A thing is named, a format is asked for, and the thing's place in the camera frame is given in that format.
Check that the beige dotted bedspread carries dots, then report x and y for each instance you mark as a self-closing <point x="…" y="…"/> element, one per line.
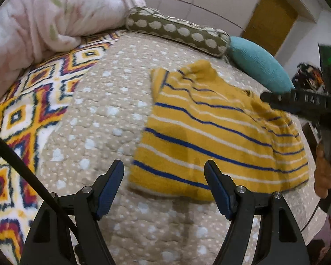
<point x="99" y="132"/>

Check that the colourful diamond pattern blanket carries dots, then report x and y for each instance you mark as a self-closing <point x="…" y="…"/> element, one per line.
<point x="24" y="116"/>

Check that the yellow striped sweater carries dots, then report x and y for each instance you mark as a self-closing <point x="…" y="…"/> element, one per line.
<point x="209" y="143"/>

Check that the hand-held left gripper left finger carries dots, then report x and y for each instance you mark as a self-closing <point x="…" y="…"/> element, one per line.
<point x="110" y="190"/>

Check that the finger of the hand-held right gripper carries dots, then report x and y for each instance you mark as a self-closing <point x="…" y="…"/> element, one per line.
<point x="295" y="102"/>

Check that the pink floral duvet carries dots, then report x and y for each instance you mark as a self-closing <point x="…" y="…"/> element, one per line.
<point x="52" y="16"/>

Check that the pile of clothes on rack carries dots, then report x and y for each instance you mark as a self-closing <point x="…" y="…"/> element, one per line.
<point x="309" y="77"/>

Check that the wooden door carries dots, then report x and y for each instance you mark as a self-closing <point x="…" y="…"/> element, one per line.
<point x="273" y="22"/>

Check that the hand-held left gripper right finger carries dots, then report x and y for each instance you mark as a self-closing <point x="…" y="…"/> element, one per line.
<point x="219" y="194"/>

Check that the white wardrobe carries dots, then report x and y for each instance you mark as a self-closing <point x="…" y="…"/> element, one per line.
<point x="198" y="2"/>

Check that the green hedgehog print pillow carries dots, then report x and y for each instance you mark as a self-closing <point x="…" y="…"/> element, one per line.
<point x="179" y="31"/>

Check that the person's right hand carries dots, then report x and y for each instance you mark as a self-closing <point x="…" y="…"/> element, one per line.
<point x="322" y="171"/>

